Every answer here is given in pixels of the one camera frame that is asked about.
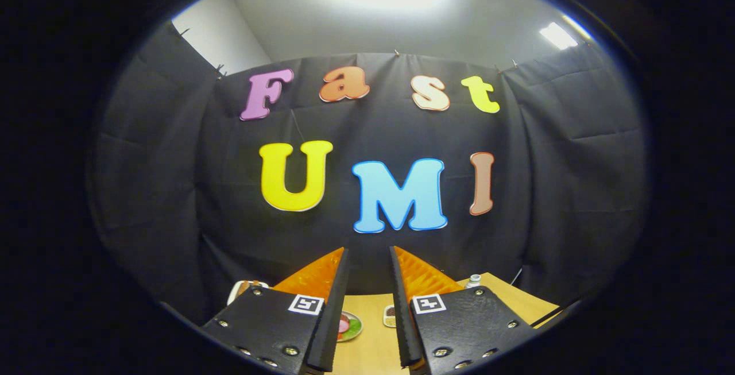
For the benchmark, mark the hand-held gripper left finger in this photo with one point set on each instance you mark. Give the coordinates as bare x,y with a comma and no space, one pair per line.
330,329

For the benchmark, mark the small ceiling light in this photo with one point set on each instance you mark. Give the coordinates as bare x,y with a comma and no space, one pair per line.
557,36

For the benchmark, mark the white toaster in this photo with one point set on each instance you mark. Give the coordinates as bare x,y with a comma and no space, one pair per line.
234,294

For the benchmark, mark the white bottle with green label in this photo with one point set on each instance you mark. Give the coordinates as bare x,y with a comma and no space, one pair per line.
474,281

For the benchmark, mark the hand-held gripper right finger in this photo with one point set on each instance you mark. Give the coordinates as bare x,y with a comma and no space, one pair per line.
402,329

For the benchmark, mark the green lettuce leaf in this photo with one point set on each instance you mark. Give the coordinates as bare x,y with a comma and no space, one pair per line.
354,327

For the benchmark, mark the pink ham slice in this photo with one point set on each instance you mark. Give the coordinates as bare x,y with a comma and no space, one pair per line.
343,324

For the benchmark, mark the white divided tray of beans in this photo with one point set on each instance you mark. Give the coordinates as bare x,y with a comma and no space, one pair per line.
389,316

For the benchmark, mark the grey plate of food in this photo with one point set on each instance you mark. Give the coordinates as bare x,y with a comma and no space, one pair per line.
351,337

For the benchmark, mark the black backdrop cloth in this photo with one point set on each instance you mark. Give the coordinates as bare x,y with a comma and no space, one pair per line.
172,191

